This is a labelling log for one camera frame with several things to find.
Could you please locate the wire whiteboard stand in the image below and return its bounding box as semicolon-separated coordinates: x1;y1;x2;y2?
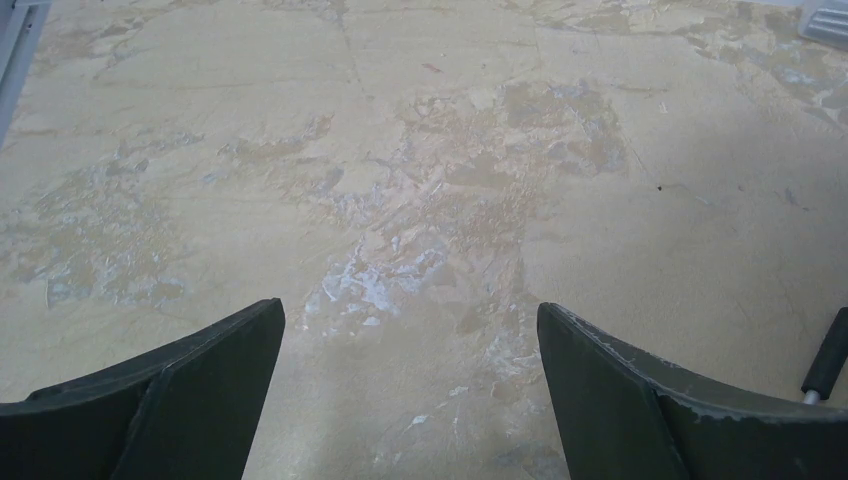
801;307;847;405

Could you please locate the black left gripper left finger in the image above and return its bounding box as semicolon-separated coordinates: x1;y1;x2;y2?
1;298;285;479

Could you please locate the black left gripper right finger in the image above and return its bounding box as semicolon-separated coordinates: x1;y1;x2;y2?
537;303;847;479

